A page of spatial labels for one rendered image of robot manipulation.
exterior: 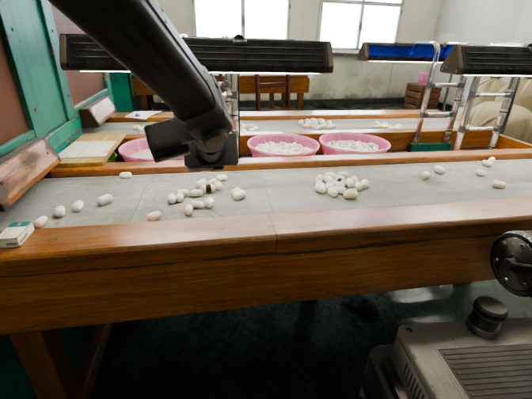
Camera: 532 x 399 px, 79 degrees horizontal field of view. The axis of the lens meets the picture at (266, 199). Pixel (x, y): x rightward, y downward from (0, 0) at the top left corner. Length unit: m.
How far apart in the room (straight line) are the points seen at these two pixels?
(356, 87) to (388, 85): 0.69
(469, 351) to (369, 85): 6.27
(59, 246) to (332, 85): 6.13
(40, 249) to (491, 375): 0.94
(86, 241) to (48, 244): 0.07
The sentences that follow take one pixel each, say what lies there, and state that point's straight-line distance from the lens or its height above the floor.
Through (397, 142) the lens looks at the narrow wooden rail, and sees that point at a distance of 1.57.
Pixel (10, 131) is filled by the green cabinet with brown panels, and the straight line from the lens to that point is 1.03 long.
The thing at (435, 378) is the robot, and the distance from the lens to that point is 0.87.
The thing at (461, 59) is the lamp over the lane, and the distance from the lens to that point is 1.07.
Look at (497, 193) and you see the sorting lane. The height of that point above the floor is 0.74.
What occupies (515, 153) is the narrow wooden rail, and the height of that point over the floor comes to 0.76.
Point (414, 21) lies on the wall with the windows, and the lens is 7.33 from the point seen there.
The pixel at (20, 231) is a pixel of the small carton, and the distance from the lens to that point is 0.75.
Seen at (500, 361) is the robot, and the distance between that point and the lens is 0.97.
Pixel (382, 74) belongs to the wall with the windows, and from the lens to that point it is 7.06.
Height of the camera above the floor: 1.11
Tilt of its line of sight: 26 degrees down
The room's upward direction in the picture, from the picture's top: 2 degrees clockwise
